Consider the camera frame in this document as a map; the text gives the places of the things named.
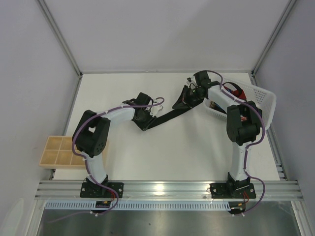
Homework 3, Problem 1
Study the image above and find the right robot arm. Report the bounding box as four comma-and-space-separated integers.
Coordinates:
172, 70, 265, 198

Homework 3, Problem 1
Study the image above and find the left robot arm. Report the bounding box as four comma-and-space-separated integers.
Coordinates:
71, 93, 164, 190

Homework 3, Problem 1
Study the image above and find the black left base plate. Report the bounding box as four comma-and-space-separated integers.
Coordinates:
80, 182, 124, 198

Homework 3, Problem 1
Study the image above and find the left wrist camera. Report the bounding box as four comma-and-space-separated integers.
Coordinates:
150, 105, 163, 116

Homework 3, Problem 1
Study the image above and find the white plastic basket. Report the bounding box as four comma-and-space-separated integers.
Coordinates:
203, 77, 277, 130

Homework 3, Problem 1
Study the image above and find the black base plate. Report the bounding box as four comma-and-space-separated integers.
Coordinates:
210, 182, 256, 199
80, 182, 124, 198

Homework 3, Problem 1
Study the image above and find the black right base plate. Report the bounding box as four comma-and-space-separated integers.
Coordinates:
210, 182, 256, 199

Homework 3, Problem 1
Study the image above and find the red tie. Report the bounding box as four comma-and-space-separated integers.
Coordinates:
224, 85, 247, 101

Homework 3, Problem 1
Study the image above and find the dark patterned tie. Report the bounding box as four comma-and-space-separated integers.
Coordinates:
209, 101, 226, 114

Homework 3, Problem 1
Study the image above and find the aluminium mounting rail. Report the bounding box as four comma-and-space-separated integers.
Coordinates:
35, 180, 303, 201

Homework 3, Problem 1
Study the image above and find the white slotted cable duct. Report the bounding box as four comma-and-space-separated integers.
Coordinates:
45, 200, 231, 211

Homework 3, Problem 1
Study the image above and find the black tie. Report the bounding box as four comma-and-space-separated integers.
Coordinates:
142, 106, 192, 131

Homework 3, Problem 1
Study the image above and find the wooden compartment tray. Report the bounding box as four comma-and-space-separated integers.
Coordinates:
39, 136, 85, 170

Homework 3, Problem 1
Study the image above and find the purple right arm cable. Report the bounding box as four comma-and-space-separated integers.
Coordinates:
206, 70, 266, 216

